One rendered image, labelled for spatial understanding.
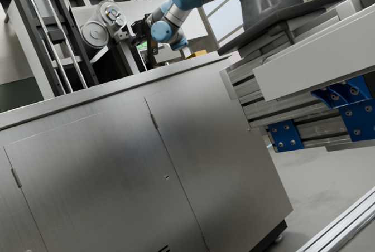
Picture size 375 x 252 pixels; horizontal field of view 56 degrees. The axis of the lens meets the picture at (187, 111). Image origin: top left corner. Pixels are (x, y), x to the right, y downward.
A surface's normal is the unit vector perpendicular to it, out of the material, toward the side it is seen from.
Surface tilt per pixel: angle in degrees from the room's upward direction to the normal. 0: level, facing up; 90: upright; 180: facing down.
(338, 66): 90
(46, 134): 90
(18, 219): 90
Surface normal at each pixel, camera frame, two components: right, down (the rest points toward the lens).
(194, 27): 0.58, -0.25
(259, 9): -0.64, -0.06
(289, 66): -0.80, 0.34
